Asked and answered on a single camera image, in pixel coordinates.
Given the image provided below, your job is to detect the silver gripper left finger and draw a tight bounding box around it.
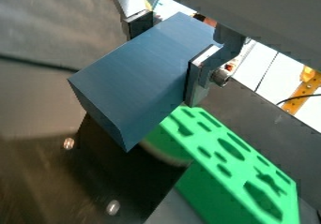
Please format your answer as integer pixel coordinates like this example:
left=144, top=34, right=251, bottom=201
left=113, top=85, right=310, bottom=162
left=112, top=0, right=154, bottom=40

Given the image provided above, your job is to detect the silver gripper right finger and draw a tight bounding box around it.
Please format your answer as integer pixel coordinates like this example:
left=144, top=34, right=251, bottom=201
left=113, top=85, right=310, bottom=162
left=184, top=24, right=246, bottom=107

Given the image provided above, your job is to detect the green shape sorter board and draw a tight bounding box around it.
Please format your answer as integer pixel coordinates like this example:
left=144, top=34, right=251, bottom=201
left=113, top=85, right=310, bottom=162
left=144, top=106, right=301, bottom=224

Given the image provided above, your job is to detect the black camera cable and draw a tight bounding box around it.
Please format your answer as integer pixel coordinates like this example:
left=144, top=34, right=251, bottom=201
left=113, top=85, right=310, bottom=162
left=274, top=93, right=321, bottom=106

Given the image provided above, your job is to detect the yellow metal bracket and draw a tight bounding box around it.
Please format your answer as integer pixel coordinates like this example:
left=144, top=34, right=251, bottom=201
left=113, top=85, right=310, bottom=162
left=281, top=66, right=321, bottom=115

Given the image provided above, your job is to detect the blue rectangular block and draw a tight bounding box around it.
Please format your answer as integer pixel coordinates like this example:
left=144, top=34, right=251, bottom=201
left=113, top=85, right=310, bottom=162
left=68, top=13, right=214, bottom=151

